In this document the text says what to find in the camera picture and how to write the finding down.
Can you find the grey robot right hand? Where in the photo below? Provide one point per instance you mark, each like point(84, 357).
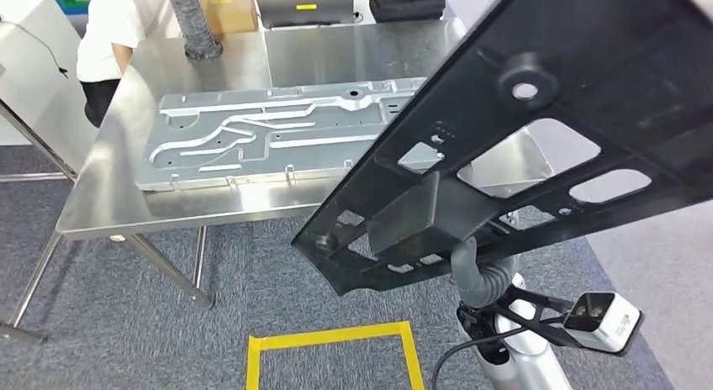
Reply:
point(463, 265)

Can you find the black plastic frame part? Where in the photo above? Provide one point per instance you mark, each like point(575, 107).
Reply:
point(613, 53)

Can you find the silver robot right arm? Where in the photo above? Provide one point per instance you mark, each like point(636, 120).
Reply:
point(529, 365)

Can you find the person's forearm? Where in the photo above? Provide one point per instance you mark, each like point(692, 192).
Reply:
point(121, 56)

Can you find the stainless steel workbench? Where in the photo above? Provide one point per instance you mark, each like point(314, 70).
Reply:
point(334, 53)

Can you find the yellow floor tape square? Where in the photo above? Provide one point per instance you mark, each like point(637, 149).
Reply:
point(334, 337)

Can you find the aluminium machined plate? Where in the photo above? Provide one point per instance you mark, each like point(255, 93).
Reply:
point(250, 153)

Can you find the black carrying case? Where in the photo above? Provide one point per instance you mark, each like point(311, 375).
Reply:
point(406, 10)

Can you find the brown cardboard box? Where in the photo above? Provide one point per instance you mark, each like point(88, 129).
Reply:
point(228, 9)

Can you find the person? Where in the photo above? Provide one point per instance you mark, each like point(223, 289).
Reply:
point(111, 14)

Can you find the white cabinet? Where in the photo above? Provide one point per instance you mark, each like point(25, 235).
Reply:
point(33, 98)

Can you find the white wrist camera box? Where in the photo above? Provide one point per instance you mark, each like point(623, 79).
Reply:
point(613, 323)

